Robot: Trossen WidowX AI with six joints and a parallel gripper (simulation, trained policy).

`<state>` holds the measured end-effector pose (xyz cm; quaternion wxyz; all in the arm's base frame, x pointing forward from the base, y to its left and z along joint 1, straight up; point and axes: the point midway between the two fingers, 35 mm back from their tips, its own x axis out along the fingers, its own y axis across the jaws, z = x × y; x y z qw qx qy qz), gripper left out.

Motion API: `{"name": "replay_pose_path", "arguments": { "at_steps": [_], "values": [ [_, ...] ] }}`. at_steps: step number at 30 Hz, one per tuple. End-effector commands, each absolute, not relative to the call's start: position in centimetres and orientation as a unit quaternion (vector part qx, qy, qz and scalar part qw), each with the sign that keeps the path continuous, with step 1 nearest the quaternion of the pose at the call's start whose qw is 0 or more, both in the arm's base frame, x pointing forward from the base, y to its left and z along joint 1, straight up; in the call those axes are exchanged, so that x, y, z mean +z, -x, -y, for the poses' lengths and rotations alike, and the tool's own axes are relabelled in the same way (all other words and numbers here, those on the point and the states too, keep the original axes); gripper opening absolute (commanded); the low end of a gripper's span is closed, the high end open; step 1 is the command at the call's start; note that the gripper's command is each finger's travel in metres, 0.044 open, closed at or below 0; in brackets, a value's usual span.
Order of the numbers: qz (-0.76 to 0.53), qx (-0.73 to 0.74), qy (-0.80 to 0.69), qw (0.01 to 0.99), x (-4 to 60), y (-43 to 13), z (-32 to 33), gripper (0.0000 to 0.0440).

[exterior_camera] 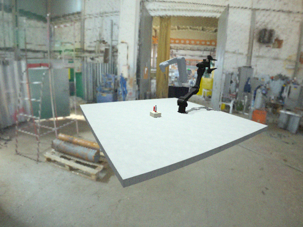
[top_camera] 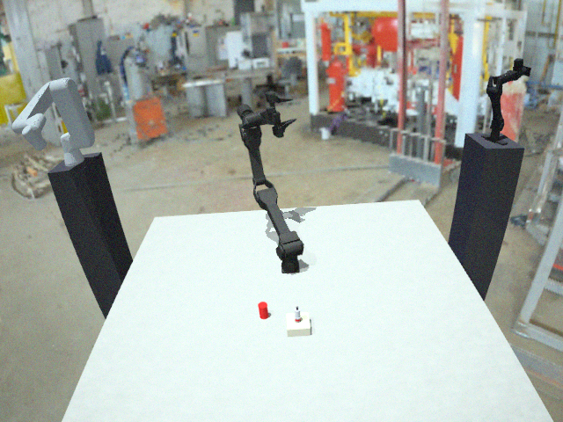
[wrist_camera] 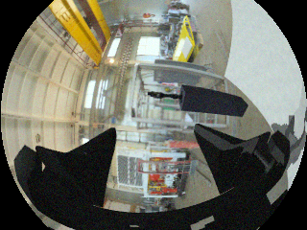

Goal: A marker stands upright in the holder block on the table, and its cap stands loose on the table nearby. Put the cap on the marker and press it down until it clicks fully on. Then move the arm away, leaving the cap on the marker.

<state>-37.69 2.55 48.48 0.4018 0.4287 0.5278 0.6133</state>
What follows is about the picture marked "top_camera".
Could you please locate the red marker cap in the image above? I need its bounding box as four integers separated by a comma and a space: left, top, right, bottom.
259, 302, 268, 319

